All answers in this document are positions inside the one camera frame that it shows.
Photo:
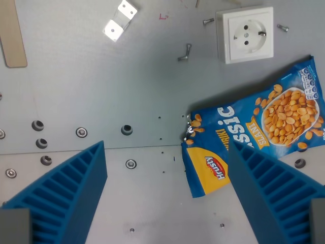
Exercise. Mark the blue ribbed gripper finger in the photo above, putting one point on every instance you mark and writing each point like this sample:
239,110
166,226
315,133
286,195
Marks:
269,198
63,193

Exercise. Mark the flat wooden stick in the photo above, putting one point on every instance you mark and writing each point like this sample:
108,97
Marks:
11,35

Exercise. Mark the blue peanut snack bag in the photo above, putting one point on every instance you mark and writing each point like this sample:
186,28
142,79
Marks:
276,119

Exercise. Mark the bent metal bracket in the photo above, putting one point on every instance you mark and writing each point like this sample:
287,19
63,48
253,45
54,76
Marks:
119,21

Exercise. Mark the flush countersunk table screw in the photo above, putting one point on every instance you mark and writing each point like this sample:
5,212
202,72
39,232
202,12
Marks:
131,164
11,173
81,132
1,134

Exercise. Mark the white wall power socket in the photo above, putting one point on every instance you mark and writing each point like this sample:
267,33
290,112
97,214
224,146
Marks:
245,34

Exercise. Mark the loose silver cap screw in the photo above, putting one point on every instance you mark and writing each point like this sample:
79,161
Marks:
182,58
208,22
282,28
188,49

